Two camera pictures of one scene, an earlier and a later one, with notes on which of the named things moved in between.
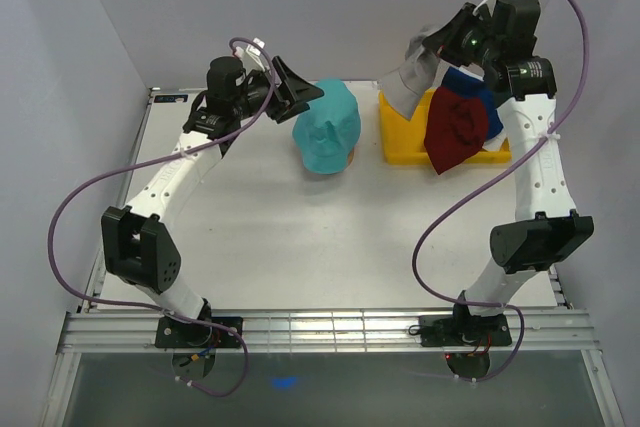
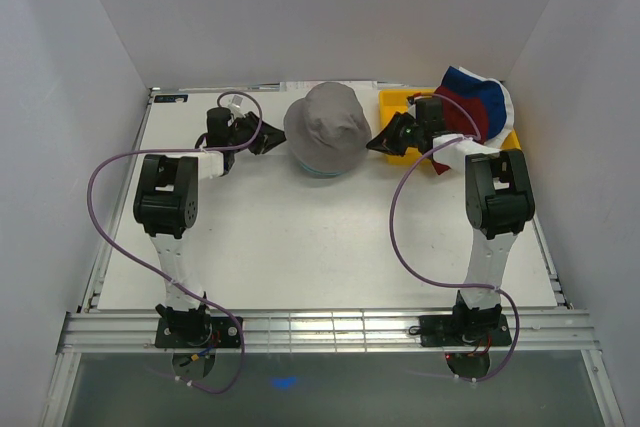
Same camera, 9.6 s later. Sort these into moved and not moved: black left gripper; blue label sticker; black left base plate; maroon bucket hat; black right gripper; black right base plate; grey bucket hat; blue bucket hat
Moved: grey bucket hat; black left gripper; black right gripper
Not moved: black right base plate; black left base plate; blue bucket hat; blue label sticker; maroon bucket hat
